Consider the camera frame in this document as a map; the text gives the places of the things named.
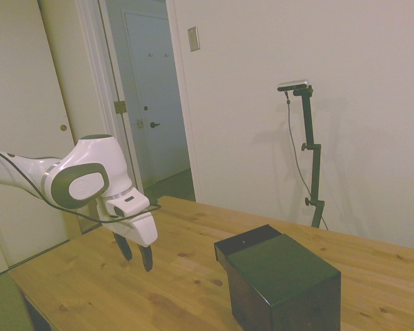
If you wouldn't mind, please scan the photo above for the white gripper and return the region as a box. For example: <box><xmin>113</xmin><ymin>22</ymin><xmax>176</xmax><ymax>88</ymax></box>
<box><xmin>101</xmin><ymin>211</ymin><xmax>159</xmax><ymax>274</ymax></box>

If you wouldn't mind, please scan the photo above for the black drawer cabinet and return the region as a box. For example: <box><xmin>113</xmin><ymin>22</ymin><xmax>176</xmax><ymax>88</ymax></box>
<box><xmin>224</xmin><ymin>232</ymin><xmax>342</xmax><ymax>331</ymax></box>

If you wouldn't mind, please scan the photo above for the pale blue hallway door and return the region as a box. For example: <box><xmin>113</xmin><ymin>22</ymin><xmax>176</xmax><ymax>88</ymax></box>
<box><xmin>123</xmin><ymin>11</ymin><xmax>191</xmax><ymax>184</ymax></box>

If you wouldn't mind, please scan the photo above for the white closet door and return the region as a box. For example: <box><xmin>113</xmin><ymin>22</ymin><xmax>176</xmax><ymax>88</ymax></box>
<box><xmin>0</xmin><ymin>0</ymin><xmax>77</xmax><ymax>270</ymax></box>

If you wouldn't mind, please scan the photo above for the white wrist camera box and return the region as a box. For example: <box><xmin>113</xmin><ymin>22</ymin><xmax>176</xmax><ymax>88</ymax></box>
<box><xmin>97</xmin><ymin>188</ymin><xmax>150</xmax><ymax>221</ymax></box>

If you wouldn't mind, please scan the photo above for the black camera stand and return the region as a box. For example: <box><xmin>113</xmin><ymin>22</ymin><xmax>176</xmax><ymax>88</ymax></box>
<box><xmin>293</xmin><ymin>86</ymin><xmax>326</xmax><ymax>229</ymax></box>

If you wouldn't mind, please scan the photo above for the beige wall switch plate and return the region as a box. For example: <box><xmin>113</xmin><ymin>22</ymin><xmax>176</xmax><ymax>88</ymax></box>
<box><xmin>187</xmin><ymin>26</ymin><xmax>201</xmax><ymax>53</ymax></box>

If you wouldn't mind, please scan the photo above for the silver camera on stand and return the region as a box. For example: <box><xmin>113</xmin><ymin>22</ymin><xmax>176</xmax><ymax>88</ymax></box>
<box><xmin>277</xmin><ymin>79</ymin><xmax>311</xmax><ymax>92</ymax></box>

